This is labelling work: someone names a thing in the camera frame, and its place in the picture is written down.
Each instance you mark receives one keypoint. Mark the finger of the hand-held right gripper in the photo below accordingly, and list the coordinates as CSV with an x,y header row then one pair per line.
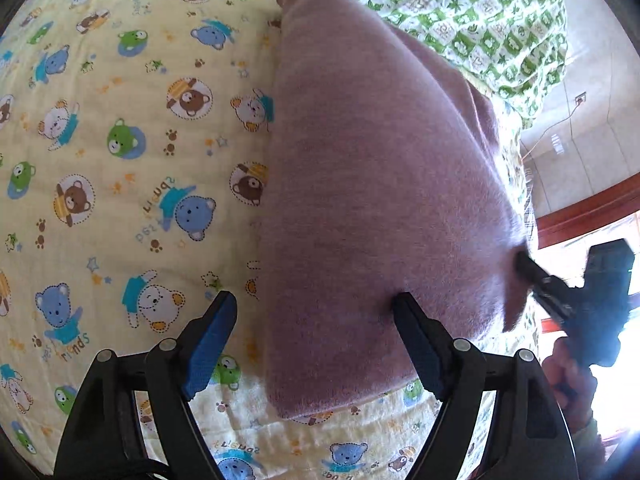
x,y
542,285

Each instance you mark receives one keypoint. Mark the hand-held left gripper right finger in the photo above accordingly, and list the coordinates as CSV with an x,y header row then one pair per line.
x,y
422,350

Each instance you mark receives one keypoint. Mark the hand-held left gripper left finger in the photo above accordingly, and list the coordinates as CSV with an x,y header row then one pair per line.
x,y
210,350

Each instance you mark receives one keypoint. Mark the purple knit sweater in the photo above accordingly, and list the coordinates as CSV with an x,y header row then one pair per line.
x,y
380,200

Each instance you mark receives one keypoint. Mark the person's right forearm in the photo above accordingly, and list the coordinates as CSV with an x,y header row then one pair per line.
x,y
592,437

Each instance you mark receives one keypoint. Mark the person's right hand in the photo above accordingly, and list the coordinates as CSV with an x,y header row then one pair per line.
x,y
570,385

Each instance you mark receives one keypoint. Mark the striped bed sheet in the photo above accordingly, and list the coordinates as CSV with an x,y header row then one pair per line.
x,y
527,195

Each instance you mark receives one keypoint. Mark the yellow bear print blanket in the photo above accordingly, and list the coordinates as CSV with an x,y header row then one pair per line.
x,y
125,160

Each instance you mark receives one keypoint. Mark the green checkered quilt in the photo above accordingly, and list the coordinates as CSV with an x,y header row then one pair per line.
x,y
480,20

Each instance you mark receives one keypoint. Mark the brown wooden frame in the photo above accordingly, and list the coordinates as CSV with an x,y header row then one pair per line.
x,y
585,212

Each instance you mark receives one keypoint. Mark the wall socket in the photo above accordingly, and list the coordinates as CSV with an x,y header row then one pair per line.
x,y
580,98

